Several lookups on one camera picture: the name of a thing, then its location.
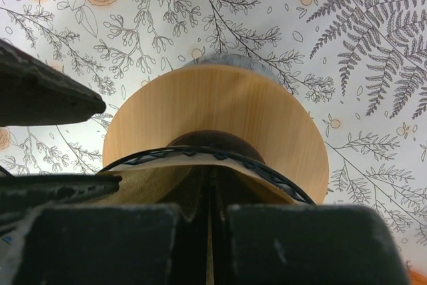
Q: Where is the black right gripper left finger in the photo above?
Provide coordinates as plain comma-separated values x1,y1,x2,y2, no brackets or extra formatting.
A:
9,168,214,285

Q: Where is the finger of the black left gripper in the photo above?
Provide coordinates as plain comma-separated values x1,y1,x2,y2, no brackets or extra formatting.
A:
1,41,106,126
1,174,120,225

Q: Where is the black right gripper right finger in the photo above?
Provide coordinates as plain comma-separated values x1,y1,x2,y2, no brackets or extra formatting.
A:
209,168,410,285

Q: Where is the blue cone dripper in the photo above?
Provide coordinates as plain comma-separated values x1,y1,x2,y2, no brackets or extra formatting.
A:
97,146,314,204

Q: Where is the grey ribbed glass carafe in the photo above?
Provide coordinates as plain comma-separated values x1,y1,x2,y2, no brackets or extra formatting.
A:
184,53,280,83

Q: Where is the floral patterned table mat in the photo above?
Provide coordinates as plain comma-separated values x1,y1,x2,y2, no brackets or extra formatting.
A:
1,0,426,272

